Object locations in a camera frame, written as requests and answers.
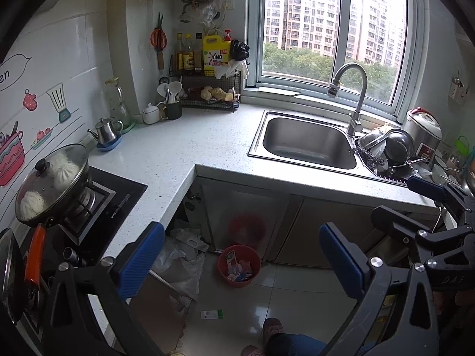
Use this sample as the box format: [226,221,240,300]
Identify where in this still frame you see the black wire rack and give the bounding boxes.
[169,55,242,112]

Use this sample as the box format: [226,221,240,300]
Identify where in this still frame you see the steel cabinet door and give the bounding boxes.
[197,178,303,264]
[265,196,438,271]

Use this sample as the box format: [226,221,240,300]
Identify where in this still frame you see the dark mug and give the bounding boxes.
[160,99,183,121]

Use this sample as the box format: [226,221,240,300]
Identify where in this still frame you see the aluminium frame window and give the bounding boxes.
[247,0,427,119]

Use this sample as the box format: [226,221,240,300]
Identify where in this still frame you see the pan with glass lid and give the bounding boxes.
[15,144,93,286]

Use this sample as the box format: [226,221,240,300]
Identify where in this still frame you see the thin wire hook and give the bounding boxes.
[430,200,446,235]

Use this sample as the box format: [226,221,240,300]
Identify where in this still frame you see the stainless steel sink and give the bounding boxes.
[248,109,438,190]

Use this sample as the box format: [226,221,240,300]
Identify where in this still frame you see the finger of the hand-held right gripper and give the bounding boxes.
[371,205,465,265]
[407,176,475,218]

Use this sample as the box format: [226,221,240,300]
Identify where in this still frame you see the red plastic bin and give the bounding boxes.
[218,244,261,289]

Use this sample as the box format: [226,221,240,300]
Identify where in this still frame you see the oven mitt wall sticker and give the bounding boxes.
[23,89,38,112]

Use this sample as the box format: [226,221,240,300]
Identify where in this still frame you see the brown cabinet door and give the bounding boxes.
[128,269,199,355]

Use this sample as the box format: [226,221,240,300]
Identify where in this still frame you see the person's right hand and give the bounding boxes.
[432,285,475,328]

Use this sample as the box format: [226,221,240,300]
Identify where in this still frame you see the black gas stove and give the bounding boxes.
[15,165,148,342]

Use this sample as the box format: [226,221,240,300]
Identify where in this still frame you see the dark sauce bottle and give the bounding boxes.
[194,33,205,73]

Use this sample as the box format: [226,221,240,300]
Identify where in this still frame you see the white lidded jar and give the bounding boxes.
[142,103,161,125]

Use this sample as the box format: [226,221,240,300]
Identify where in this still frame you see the yellow detergent jug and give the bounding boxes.
[202,30,232,77]

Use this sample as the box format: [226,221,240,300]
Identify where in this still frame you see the speech bubble wall sticker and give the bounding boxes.
[0,54,33,91]

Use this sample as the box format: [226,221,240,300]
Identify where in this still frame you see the black wok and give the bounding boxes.
[0,228,28,325]

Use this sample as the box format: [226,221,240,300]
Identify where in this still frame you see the clear plastic bag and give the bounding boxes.
[180,2,219,28]

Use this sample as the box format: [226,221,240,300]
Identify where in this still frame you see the white crumpled plastic bag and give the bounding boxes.
[215,59,249,80]

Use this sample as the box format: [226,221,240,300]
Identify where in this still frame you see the orange handled scissors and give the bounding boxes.
[150,13,167,50]

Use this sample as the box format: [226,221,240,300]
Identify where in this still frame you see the white plates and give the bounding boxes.
[432,156,461,186]

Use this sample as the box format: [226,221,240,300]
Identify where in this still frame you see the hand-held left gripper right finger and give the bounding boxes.
[318,222,440,356]

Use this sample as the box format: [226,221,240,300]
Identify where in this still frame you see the glass carafe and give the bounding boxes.
[105,77,132,130]

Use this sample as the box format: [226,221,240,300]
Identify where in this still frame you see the steel scouring pad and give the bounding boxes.
[349,146,388,175]

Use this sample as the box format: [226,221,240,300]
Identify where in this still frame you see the white steamed bun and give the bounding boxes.
[19,190,47,220]
[48,153,80,180]

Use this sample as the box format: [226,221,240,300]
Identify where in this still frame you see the stove knob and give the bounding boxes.
[62,247,80,268]

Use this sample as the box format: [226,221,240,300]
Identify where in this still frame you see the fruit tray wall sticker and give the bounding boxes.
[30,128,53,150]

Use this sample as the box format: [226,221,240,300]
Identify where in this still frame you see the steel rice cooker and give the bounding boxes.
[405,107,443,164]

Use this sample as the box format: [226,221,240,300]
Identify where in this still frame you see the person's right leg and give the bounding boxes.
[265,333,335,356]

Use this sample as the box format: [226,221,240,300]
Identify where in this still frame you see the amber sauce bottle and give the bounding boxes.
[183,34,197,72]
[175,33,186,71]

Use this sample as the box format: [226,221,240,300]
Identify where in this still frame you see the large white woven sack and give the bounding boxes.
[150,237,203,301]

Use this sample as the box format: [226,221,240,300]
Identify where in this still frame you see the pink pot wall sticker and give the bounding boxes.
[0,122,26,188]

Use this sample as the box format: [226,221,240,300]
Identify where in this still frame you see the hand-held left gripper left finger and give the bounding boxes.
[42,221,166,356]

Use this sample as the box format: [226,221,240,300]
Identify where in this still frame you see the steel teapot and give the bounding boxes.
[87,117,124,146]

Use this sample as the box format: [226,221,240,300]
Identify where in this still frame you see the blue dish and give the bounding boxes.
[96,135,123,152]

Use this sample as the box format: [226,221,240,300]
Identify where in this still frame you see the steel kitchen faucet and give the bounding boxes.
[327,63,369,137]

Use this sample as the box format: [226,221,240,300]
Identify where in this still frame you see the glass pan lid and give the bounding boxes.
[15,144,90,227]

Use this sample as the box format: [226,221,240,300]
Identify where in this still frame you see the black plastic bag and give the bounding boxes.
[230,39,250,62]

